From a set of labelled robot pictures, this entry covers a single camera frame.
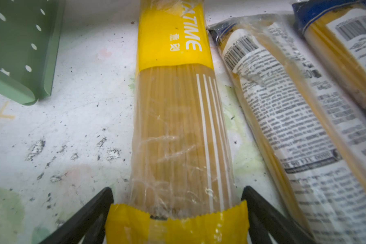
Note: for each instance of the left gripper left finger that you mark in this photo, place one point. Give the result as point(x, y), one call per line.
point(87, 226)

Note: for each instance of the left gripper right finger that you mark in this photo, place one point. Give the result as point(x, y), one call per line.
point(267, 223)

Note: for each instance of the yellow spaghetti bag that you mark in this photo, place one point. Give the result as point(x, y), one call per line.
point(182, 187)

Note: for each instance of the light green wooden shelf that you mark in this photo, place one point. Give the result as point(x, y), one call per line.
point(29, 42)

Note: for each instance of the blue-ended spaghetti bag, left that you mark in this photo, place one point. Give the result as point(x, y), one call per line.
point(310, 134)

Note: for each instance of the blue-ended spaghetti bag, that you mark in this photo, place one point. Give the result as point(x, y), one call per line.
point(336, 31)
point(310, 134)

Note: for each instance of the blue-ended spaghetti bag, right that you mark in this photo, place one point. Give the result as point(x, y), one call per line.
point(336, 31)

